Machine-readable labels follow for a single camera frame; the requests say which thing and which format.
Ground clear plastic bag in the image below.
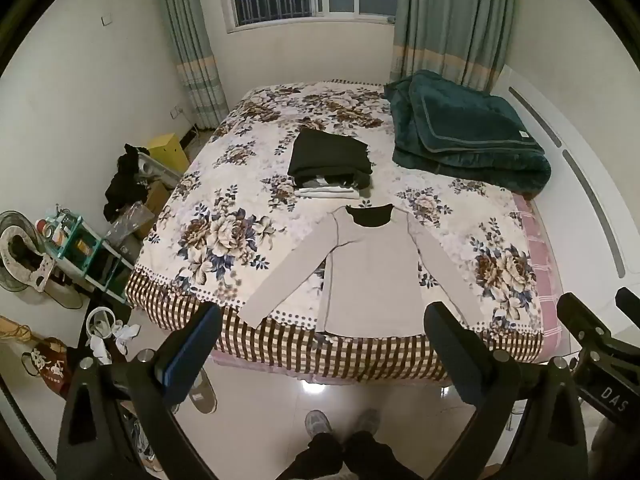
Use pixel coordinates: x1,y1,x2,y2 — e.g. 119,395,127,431
102,201,156,261

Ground white round frame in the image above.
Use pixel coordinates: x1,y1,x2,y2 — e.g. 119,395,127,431
84,306,118,348

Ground cardboard box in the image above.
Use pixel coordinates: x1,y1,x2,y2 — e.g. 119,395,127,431
134,180,173,239

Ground white slippers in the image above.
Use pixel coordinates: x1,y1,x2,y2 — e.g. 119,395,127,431
90,321,143,365

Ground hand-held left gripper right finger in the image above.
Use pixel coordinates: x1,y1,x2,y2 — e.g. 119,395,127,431
423,302,587,480

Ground person's right grey shoe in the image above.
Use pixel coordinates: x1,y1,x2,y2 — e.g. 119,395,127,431
354,408,383,435

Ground yellow box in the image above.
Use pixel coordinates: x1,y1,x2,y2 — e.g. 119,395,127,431
147,132,191,174

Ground person's right leg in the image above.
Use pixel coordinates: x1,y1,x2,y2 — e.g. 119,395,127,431
342,430,437,480

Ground person's left leg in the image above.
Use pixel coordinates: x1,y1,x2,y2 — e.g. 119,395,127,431
289,431,347,480

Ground person's left grey shoe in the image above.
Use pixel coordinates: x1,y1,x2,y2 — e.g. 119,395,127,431
304,409,333,437

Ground standing fan with cover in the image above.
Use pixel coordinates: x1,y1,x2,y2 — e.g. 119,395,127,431
0,210,63,295

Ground tan rope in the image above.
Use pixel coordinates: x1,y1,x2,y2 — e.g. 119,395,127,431
0,314,38,356

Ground grey folded garment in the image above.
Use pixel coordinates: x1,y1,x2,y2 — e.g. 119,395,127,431
298,177,357,190

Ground white folded garment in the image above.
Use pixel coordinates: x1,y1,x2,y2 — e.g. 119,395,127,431
294,186,361,201

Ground green striped curtain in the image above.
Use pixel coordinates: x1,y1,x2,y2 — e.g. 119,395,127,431
389,0,518,92
152,0,232,131

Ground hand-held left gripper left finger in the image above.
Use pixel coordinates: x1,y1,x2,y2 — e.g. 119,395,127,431
56,302,222,480

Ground floral bedspread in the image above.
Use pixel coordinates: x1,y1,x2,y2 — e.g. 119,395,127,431
124,79,545,382

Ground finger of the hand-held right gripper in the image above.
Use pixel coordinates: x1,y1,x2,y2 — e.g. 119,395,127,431
556,292,623,357
615,287,640,322

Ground black clothing heap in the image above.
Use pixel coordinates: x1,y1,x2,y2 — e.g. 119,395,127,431
103,143,152,222

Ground person's leg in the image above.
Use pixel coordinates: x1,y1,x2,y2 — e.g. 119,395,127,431
289,431,347,480
342,430,437,480

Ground black folded garment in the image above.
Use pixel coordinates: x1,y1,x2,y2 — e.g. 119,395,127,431
288,128,374,190

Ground teal storage shelf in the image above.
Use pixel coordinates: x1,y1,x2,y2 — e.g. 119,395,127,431
42,205,136,305

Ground person's grey shoe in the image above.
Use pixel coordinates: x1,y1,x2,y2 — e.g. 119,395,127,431
354,408,383,435
304,409,333,437

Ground grey long-sleeve shirt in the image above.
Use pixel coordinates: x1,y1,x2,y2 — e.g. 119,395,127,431
239,203,485,336

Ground dark green folded blanket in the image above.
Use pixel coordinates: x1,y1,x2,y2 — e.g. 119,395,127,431
384,70,552,195

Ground pink checked mattress sheet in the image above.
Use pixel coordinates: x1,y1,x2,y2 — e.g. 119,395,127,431
511,192,573,361

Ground white bed headboard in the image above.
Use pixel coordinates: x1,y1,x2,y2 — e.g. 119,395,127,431
492,62,640,333

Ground red printed bag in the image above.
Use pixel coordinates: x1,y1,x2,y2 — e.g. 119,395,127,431
21,336,73,400

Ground grey slipper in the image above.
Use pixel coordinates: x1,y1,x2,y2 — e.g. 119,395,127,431
184,367,219,415

